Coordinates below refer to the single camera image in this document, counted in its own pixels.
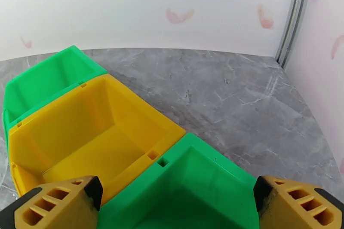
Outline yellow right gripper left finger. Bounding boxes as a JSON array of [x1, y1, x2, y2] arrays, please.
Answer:
[[0, 175, 104, 229]]

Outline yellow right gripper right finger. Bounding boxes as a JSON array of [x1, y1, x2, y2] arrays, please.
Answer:
[[253, 174, 344, 229]]

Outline yellow plastic storage bin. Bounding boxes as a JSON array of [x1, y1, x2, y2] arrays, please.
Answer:
[[8, 73, 187, 206]]

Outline green plastic storage bin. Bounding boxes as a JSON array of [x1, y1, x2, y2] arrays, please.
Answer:
[[97, 132, 261, 229], [3, 45, 108, 140]]

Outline aluminium frame post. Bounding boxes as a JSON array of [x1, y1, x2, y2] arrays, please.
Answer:
[[274, 0, 314, 69]]

